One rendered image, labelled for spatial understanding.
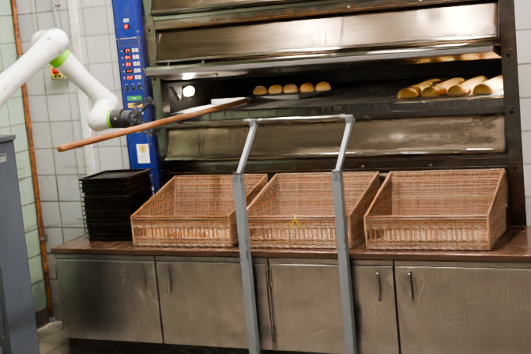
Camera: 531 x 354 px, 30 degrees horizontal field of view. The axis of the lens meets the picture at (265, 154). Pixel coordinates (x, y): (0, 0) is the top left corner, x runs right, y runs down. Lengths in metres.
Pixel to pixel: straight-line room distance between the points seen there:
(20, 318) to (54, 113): 1.35
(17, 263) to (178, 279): 0.76
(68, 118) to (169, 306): 1.35
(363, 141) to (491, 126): 0.63
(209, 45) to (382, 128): 1.01
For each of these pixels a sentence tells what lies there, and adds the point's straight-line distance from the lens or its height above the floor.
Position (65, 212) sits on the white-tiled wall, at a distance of 5.78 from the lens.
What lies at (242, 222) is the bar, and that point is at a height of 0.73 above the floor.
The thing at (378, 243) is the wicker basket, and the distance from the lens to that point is 4.41.
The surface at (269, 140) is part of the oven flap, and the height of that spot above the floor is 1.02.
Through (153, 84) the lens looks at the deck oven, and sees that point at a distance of 5.33.
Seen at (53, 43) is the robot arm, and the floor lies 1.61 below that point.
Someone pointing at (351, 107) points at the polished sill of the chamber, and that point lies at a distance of 4.87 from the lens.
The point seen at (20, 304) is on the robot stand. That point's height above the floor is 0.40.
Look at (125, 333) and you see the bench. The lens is 5.07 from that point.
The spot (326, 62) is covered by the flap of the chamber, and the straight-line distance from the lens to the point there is 4.73.
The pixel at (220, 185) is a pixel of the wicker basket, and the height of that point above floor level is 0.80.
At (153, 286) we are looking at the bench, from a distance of 4.91.
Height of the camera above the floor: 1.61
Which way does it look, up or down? 8 degrees down
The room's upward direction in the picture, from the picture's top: 5 degrees counter-clockwise
